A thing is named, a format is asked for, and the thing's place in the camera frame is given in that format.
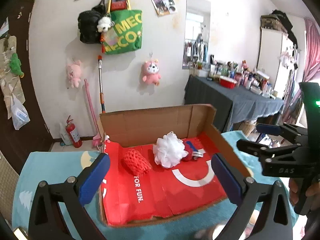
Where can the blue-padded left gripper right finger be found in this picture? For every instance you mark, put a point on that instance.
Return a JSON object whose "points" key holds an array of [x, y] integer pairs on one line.
{"points": [[274, 219]]}

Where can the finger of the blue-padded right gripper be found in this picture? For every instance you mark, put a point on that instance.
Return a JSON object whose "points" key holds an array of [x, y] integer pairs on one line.
{"points": [[269, 129], [253, 148]]}

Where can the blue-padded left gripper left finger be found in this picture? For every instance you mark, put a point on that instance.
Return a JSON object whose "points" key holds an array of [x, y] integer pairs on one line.
{"points": [[46, 219]]}

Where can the red mesh bath sponge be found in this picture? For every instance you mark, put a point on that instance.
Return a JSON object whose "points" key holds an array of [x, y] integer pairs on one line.
{"points": [[134, 161]]}

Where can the white mesh bath pouf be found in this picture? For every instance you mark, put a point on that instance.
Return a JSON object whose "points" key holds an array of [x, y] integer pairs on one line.
{"points": [[169, 150]]}

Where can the person right hand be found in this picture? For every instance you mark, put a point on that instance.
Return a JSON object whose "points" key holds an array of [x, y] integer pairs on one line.
{"points": [[312, 191]]}

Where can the teal star blanket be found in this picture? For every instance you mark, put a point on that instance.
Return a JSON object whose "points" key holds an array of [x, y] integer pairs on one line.
{"points": [[94, 195]]}

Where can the side table grey cloth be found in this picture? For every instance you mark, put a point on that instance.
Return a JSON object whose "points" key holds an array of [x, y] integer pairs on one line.
{"points": [[232, 105]]}

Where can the red basin on table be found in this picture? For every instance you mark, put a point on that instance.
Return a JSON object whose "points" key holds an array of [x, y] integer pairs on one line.
{"points": [[227, 82]]}

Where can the red fire extinguisher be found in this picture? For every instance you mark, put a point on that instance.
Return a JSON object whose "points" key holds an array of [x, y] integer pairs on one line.
{"points": [[73, 133]]}

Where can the pink curtain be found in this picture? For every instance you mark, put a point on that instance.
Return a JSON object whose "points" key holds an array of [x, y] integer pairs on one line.
{"points": [[311, 69]]}

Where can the white wardrobe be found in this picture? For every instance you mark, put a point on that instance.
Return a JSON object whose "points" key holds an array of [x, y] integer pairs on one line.
{"points": [[277, 58]]}

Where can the dark brown door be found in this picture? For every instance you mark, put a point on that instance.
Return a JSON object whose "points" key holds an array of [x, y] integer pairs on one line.
{"points": [[23, 129]]}

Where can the cardboard box red lining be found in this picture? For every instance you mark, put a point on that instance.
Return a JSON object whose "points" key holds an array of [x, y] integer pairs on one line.
{"points": [[163, 194]]}

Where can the plastic bag on door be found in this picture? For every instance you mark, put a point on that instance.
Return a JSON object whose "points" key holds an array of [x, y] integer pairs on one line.
{"points": [[20, 115]]}

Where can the green dinosaur plush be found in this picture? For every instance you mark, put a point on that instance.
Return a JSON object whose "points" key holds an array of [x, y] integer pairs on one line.
{"points": [[15, 65]]}

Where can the green tote bag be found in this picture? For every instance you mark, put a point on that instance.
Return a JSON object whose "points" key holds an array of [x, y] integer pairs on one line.
{"points": [[126, 34]]}

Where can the red framed picture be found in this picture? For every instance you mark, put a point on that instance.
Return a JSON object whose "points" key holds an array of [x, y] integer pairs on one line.
{"points": [[118, 5]]}

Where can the pink broom handle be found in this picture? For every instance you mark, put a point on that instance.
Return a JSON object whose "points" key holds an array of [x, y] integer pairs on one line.
{"points": [[97, 140]]}

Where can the wall mirror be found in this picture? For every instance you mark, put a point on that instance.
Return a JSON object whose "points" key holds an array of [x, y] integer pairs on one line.
{"points": [[196, 34]]}

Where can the pink pig plush on wall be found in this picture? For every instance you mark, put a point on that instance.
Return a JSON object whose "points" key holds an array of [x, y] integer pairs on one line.
{"points": [[74, 73]]}

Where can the fabric wall organizer on door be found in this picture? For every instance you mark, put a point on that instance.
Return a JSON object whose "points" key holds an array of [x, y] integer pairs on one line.
{"points": [[10, 82]]}

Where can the pink fox plush on wall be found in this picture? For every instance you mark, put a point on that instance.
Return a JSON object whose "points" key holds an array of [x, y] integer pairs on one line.
{"points": [[150, 70]]}

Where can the mop handle orange grip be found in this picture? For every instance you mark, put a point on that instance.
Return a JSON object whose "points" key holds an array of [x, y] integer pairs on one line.
{"points": [[102, 103]]}

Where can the black backpack on wall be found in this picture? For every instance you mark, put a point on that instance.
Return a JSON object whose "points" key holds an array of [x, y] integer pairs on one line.
{"points": [[88, 22]]}

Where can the photo collage on wall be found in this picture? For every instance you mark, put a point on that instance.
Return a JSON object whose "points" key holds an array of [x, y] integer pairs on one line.
{"points": [[164, 7]]}

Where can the panda plush keychain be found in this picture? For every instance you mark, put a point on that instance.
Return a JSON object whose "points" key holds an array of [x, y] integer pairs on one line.
{"points": [[104, 24]]}

